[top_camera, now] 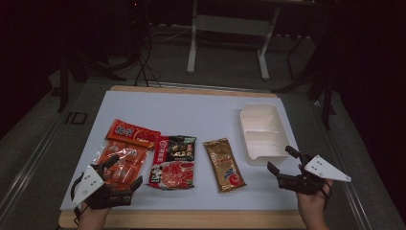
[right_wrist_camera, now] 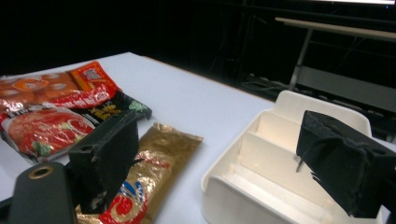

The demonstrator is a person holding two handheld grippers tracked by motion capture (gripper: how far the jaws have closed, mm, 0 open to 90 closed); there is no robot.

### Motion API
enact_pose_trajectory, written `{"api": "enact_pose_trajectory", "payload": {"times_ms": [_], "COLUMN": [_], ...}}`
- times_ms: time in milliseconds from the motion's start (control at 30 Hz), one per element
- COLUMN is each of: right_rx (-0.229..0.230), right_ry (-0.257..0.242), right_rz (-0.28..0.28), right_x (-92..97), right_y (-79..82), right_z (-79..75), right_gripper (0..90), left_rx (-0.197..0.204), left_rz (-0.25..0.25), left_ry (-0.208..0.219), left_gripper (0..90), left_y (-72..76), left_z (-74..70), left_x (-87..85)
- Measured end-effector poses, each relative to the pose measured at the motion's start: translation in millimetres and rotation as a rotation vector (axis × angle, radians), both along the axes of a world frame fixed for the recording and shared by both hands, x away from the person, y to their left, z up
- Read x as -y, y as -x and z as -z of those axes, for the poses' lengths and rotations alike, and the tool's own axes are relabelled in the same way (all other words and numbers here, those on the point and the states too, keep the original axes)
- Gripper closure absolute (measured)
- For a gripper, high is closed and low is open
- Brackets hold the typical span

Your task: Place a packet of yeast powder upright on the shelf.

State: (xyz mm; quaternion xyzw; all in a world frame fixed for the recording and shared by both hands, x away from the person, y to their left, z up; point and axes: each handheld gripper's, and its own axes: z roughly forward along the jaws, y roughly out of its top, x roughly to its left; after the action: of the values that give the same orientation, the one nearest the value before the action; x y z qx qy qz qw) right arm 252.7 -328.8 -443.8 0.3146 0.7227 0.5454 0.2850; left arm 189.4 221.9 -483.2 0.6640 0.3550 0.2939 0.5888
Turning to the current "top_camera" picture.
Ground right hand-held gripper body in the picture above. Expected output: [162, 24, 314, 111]
[277, 154, 352, 196]

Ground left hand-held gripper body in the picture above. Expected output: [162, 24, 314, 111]
[71, 164, 133, 211]

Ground white divided plastic box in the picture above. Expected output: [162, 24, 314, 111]
[238, 103, 292, 167]

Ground orange clear-window snack bag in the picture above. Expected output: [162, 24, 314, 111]
[95, 118, 162, 193]

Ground red and black food packet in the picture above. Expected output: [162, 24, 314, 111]
[147, 134, 197, 191]

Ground gold food packet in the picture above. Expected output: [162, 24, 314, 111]
[203, 137, 247, 194]

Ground person's left hand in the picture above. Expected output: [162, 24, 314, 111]
[76, 202, 111, 230]

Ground person's right hand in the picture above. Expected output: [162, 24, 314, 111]
[297, 179, 334, 230]

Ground black tripod stand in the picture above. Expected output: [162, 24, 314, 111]
[272, 32, 338, 130]

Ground black metal stand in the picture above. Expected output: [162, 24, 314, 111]
[56, 47, 127, 113]

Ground white table mat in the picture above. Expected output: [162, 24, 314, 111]
[60, 90, 301, 212]

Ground white metal stand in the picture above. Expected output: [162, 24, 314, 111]
[186, 0, 282, 81]

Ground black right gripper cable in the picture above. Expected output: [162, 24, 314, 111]
[320, 181, 333, 210]

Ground black floor cables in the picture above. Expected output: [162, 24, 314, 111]
[133, 28, 192, 88]

